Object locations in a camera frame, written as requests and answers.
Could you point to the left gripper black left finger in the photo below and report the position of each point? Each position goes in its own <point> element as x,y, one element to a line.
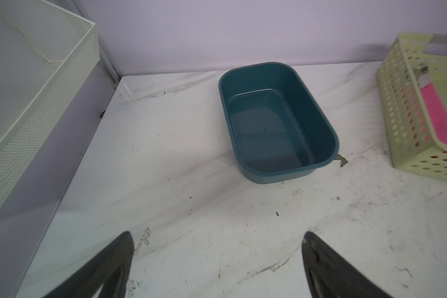
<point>106,274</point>

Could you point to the spoon with teal handle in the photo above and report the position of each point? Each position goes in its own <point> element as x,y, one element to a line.
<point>423,76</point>

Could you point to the white mesh two-tier shelf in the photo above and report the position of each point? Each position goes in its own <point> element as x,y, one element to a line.
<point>46,55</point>

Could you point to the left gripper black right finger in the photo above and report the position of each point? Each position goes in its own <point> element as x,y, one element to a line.
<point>331,276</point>

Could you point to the light green perforated basket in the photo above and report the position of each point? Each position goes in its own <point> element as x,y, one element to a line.
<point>412,140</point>

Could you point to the pink paper napkin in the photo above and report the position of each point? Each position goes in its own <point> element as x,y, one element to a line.
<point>436,110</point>

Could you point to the dark teal plastic tub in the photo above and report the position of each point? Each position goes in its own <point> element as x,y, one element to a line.
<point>277,130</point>

